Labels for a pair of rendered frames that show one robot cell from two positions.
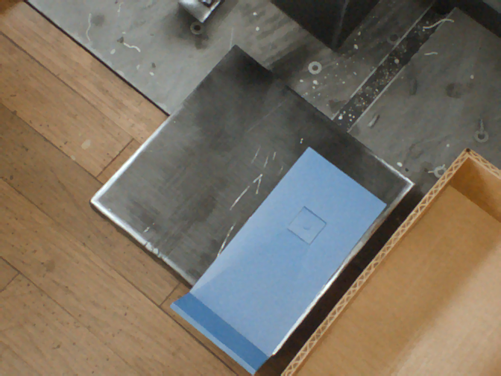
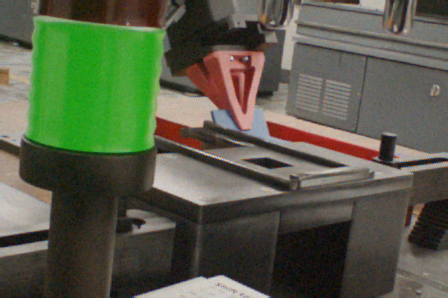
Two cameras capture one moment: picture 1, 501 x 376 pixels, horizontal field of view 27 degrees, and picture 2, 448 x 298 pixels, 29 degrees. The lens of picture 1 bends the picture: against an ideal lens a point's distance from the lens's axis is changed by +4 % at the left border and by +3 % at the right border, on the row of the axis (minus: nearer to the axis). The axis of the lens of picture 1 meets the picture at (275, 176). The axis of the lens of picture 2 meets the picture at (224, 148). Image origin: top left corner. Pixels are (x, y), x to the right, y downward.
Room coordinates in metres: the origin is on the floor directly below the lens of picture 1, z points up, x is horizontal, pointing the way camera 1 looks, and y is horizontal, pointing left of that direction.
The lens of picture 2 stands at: (0.50, -0.51, 1.10)
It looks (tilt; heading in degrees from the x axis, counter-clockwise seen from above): 12 degrees down; 101
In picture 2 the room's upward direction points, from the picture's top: 7 degrees clockwise
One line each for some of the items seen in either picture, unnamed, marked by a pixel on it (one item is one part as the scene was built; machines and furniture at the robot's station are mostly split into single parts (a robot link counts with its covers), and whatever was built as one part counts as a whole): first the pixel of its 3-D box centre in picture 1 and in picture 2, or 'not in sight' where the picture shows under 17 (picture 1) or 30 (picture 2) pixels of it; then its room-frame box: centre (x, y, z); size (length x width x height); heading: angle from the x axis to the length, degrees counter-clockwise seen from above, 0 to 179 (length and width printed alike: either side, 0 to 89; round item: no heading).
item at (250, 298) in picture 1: (282, 253); not in sight; (0.16, -0.01, 0.93); 0.15 x 0.07 x 0.03; 148
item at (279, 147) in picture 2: not in sight; (292, 165); (0.44, 0.08, 0.98); 0.13 x 0.01 x 0.03; 147
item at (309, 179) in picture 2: not in sight; (328, 191); (0.47, 0.01, 0.98); 0.07 x 0.01 x 0.03; 57
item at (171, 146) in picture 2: not in sight; (213, 174); (0.40, 0.01, 0.98); 0.13 x 0.01 x 0.03; 147
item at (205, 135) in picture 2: not in sight; (223, 140); (0.38, 0.11, 0.98); 0.07 x 0.02 x 0.01; 147
